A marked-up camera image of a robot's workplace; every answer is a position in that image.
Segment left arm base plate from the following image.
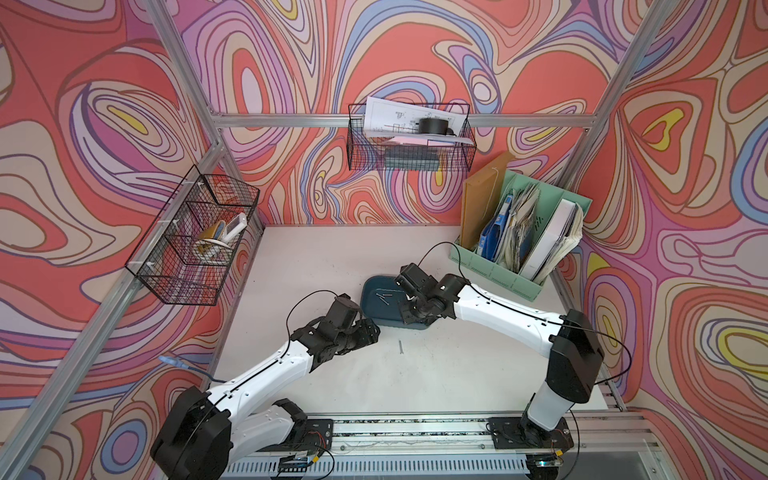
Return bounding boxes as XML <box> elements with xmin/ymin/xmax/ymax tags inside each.
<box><xmin>261</xmin><ymin>418</ymin><xmax>334</xmax><ymax>452</ymax></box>

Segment white paper sheets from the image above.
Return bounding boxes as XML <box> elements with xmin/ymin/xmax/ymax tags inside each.
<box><xmin>362</xmin><ymin>97</ymin><xmax>474</xmax><ymax>146</ymax></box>

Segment green file organizer box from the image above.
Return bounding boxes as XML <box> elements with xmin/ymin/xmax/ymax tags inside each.
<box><xmin>449</xmin><ymin>171</ymin><xmax>592</xmax><ymax>301</ymax></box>

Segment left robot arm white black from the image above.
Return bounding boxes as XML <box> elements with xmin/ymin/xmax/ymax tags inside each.
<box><xmin>150</xmin><ymin>294</ymin><xmax>380</xmax><ymax>479</ymax></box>

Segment stack of papers in organizer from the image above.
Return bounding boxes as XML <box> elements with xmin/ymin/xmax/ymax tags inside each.
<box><xmin>496</xmin><ymin>184</ymin><xmax>540</xmax><ymax>273</ymax></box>

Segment black wire basket wall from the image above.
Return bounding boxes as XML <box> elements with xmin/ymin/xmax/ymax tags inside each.
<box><xmin>346</xmin><ymin>97</ymin><xmax>477</xmax><ymax>173</ymax></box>
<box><xmin>125</xmin><ymin>166</ymin><xmax>260</xmax><ymax>306</ymax></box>

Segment black wire basket left wall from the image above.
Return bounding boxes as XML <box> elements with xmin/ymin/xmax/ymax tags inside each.
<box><xmin>125</xmin><ymin>166</ymin><xmax>260</xmax><ymax>306</ymax></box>

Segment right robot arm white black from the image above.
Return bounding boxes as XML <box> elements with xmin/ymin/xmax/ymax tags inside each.
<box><xmin>394</xmin><ymin>263</ymin><xmax>604</xmax><ymax>446</ymax></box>

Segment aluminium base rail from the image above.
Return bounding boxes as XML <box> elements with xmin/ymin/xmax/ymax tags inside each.
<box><xmin>218</xmin><ymin>411</ymin><xmax>671</xmax><ymax>479</ymax></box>

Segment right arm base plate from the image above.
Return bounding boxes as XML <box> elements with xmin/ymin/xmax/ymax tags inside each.
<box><xmin>486</xmin><ymin>416</ymin><xmax>575</xmax><ymax>452</ymax></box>

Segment teal plastic storage tray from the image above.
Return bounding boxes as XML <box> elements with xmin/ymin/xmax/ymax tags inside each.
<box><xmin>360</xmin><ymin>275</ymin><xmax>428</xmax><ymax>330</ymax></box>

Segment blue folder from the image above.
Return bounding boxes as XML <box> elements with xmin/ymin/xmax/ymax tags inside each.
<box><xmin>476</xmin><ymin>194</ymin><xmax>514</xmax><ymax>261</ymax></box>

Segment brown cardboard folder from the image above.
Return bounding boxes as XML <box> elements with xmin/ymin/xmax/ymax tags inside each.
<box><xmin>459</xmin><ymin>152</ymin><xmax>515</xmax><ymax>250</ymax></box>

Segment black wire basket back wall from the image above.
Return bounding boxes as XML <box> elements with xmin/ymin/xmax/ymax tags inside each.
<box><xmin>346</xmin><ymin>97</ymin><xmax>477</xmax><ymax>173</ymax></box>

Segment black tape roll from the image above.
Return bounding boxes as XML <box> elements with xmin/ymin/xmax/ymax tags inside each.
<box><xmin>417</xmin><ymin>117</ymin><xmax>454</xmax><ymax>136</ymax></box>

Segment white binder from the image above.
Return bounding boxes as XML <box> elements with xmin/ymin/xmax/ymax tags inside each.
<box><xmin>519</xmin><ymin>199</ymin><xmax>581</xmax><ymax>283</ymax></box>

